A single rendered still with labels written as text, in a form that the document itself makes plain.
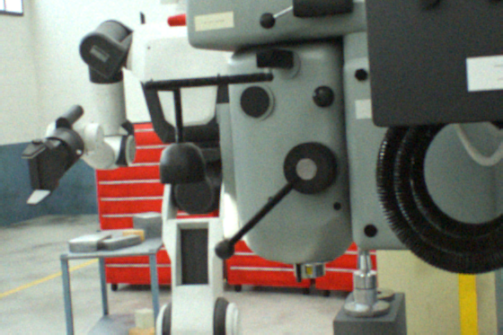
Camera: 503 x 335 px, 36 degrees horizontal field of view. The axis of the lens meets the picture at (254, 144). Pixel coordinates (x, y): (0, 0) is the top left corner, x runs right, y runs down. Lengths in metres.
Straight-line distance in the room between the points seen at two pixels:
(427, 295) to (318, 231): 1.90
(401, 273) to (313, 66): 1.97
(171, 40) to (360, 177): 0.96
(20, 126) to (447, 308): 10.09
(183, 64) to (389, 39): 1.17
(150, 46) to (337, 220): 0.95
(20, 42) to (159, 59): 10.76
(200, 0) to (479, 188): 0.46
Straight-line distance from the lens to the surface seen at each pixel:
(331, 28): 1.04
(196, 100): 1.90
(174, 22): 1.37
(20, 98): 12.49
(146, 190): 6.60
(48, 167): 1.68
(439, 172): 1.01
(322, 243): 1.11
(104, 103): 2.05
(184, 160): 1.17
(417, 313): 3.00
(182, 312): 1.91
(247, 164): 1.11
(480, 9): 0.75
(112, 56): 1.98
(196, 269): 1.96
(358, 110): 1.02
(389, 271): 2.98
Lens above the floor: 1.55
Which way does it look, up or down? 3 degrees down
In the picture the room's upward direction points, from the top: 4 degrees counter-clockwise
